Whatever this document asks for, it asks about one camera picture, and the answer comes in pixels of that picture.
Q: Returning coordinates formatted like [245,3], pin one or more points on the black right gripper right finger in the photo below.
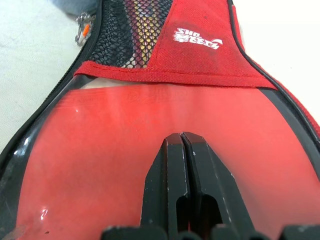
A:
[215,180]

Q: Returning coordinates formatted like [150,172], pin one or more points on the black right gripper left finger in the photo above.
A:
[172,175]

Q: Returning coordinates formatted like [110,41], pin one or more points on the red table tennis paddle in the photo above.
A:
[105,155]

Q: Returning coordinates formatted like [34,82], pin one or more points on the black red transparent paddle case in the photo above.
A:
[200,62]

